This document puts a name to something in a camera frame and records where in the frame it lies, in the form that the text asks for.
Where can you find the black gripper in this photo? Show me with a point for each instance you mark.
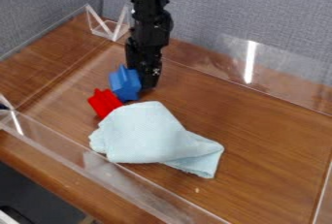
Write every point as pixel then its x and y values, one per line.
pixel 149 38

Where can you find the clear acrylic corner bracket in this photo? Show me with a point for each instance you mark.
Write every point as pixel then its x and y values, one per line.
pixel 105 28

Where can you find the red plastic block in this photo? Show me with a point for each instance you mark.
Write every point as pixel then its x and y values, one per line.
pixel 104 102

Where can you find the blue plastic block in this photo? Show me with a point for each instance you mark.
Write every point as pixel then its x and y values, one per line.
pixel 125 84

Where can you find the light blue cloth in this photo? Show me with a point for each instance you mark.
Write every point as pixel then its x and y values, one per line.
pixel 141 134

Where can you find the clear acrylic enclosure wall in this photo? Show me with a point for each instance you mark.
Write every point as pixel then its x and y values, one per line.
pixel 256 98

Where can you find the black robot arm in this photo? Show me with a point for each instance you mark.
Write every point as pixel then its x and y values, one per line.
pixel 154 4

